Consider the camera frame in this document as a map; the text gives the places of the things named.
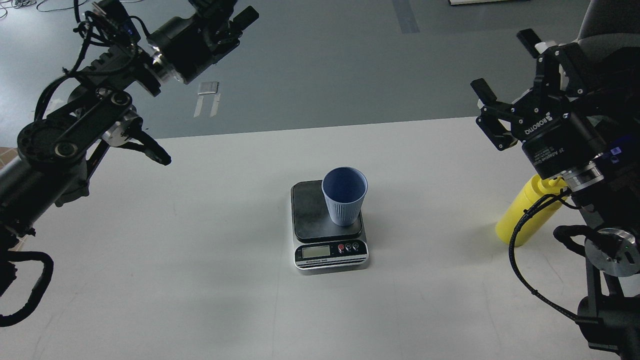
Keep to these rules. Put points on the beige checkered cloth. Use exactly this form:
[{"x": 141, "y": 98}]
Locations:
[{"x": 7, "y": 154}]

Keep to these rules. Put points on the digital kitchen scale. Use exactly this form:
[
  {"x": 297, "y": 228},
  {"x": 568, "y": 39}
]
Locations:
[{"x": 320, "y": 246}]

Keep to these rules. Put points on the grey floor plate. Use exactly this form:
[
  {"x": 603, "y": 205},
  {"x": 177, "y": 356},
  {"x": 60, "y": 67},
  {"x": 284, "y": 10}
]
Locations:
[{"x": 210, "y": 87}]

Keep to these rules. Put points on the blue ribbed plastic cup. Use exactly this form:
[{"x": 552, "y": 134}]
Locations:
[{"x": 344, "y": 189}]

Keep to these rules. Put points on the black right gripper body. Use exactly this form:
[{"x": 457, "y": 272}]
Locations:
[{"x": 555, "y": 136}]

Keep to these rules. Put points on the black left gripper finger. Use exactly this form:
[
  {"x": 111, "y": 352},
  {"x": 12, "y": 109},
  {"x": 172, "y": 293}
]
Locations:
[{"x": 228, "y": 34}]

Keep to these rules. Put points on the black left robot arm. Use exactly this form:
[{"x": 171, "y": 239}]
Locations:
[{"x": 86, "y": 111}]

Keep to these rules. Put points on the grey office chair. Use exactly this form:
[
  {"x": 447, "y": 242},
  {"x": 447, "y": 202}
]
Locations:
[{"x": 605, "y": 54}]

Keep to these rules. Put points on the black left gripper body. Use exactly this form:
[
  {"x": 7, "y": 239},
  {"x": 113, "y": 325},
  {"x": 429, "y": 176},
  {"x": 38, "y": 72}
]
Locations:
[{"x": 189, "y": 46}]

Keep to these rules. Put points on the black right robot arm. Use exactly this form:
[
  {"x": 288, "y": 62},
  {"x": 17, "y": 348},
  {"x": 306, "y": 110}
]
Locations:
[{"x": 606, "y": 193}]

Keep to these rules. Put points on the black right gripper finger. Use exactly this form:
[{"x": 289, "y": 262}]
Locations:
[
  {"x": 561, "y": 71},
  {"x": 493, "y": 113}
]

